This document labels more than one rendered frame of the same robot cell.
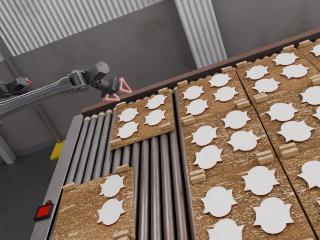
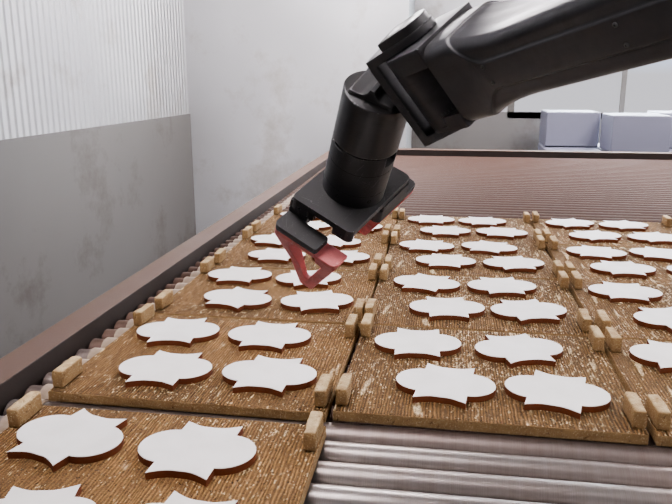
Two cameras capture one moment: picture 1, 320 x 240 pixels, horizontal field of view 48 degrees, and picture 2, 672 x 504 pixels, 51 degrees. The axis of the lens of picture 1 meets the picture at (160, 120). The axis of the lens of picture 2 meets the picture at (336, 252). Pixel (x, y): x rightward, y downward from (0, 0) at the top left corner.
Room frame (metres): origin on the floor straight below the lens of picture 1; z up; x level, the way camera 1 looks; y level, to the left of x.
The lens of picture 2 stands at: (1.53, 0.79, 1.38)
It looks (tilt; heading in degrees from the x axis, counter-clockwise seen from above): 14 degrees down; 268
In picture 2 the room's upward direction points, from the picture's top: straight up
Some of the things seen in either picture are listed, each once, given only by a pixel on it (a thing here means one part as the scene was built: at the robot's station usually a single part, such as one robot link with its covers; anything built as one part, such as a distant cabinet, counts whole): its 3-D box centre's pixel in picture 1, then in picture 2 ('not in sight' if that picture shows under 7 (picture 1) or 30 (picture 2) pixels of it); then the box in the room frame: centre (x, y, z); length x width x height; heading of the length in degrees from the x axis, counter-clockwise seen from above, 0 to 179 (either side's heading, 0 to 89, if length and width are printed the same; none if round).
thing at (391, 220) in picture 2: not in sight; (328, 221); (1.47, -1.35, 0.94); 0.41 x 0.35 x 0.04; 168
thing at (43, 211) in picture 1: (44, 212); not in sight; (1.31, 0.65, 0.92); 0.06 x 0.06 x 0.01; 79
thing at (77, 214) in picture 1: (94, 211); not in sight; (1.16, 0.40, 0.93); 0.41 x 0.35 x 0.02; 173
